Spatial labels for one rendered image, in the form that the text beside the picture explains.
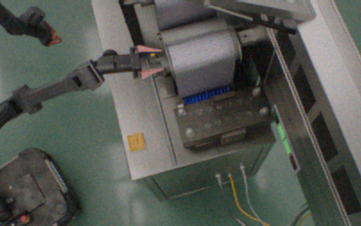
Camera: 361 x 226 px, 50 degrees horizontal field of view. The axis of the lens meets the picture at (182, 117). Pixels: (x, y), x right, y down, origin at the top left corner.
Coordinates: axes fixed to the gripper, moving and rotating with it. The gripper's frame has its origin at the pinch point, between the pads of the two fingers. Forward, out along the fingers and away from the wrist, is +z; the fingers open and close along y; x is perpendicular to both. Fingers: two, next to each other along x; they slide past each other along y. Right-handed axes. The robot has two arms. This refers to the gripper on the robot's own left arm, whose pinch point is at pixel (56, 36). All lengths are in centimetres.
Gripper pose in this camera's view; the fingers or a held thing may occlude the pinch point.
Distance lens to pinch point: 192.3
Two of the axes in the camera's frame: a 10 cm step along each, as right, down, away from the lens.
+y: -5.7, -7.6, 3.1
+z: 4.6, 0.1, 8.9
